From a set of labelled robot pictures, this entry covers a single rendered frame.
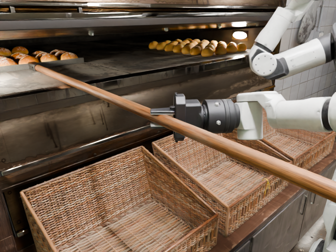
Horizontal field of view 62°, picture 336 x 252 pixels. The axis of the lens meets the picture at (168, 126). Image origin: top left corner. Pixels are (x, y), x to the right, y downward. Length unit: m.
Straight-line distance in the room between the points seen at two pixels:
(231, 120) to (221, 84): 1.04
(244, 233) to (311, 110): 0.78
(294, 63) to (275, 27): 0.13
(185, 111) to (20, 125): 0.64
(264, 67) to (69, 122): 0.74
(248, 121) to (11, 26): 0.66
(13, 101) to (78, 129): 0.26
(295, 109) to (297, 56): 0.41
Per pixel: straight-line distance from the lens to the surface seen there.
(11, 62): 1.56
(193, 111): 0.69
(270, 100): 0.70
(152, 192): 1.40
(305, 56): 1.05
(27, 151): 1.12
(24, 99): 1.08
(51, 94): 1.10
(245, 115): 0.73
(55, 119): 1.15
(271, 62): 1.01
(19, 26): 0.89
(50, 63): 1.60
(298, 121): 0.66
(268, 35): 1.04
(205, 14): 1.32
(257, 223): 1.37
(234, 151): 0.56
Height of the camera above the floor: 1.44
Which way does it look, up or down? 22 degrees down
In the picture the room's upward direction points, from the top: straight up
